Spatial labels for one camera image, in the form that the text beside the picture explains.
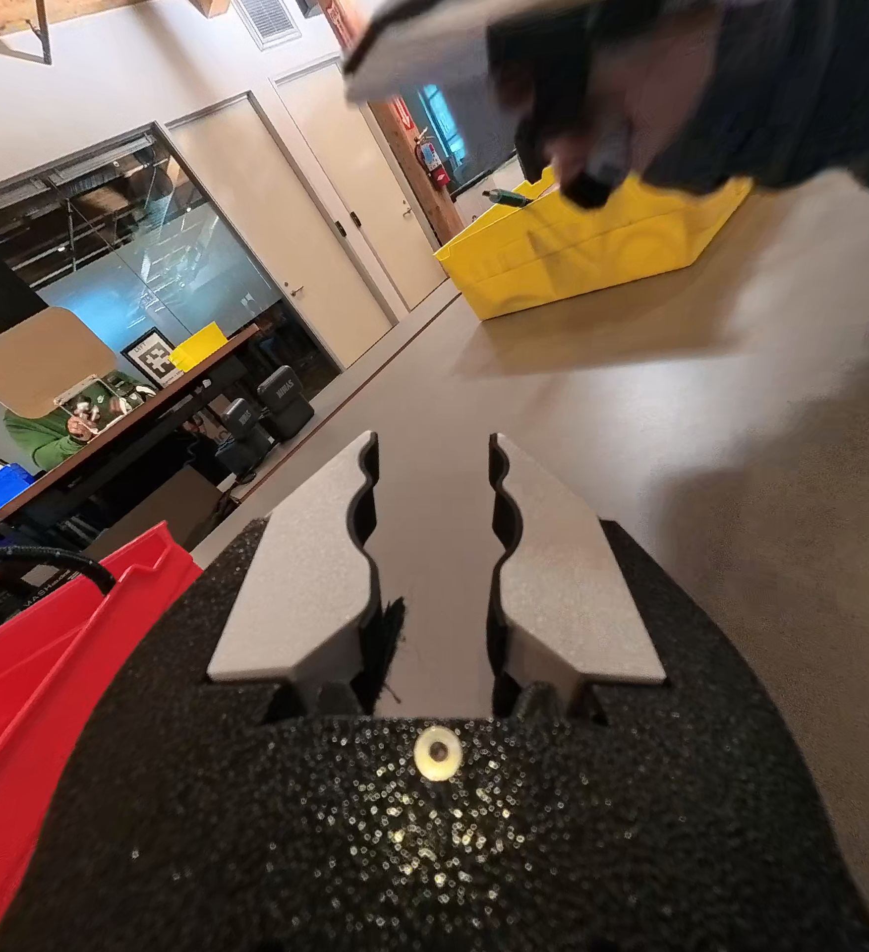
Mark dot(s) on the person's right hand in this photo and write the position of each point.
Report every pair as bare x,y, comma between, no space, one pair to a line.
642,89

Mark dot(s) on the red wall sign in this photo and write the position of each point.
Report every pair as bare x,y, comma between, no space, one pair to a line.
403,113
336,18

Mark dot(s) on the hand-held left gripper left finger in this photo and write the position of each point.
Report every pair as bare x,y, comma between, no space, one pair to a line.
293,595

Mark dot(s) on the yellow paper sign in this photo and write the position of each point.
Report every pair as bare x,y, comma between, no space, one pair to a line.
196,347

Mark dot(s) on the yellow plastic bin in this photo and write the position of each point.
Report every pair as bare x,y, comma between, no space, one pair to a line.
590,238

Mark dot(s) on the black equipment case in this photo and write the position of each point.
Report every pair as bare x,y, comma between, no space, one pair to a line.
29,595

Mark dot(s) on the white wall vent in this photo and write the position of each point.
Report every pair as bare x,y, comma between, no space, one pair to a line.
267,21

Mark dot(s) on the red fire extinguisher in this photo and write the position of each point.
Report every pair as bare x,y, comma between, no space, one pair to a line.
430,160

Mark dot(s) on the large glass window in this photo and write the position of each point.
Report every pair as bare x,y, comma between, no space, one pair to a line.
464,134

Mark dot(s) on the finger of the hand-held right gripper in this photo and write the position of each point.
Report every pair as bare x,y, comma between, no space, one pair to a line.
434,52

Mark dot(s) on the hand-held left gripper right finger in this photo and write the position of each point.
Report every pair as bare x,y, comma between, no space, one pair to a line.
575,595

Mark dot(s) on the red plastic bin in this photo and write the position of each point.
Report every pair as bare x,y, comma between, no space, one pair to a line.
25,669

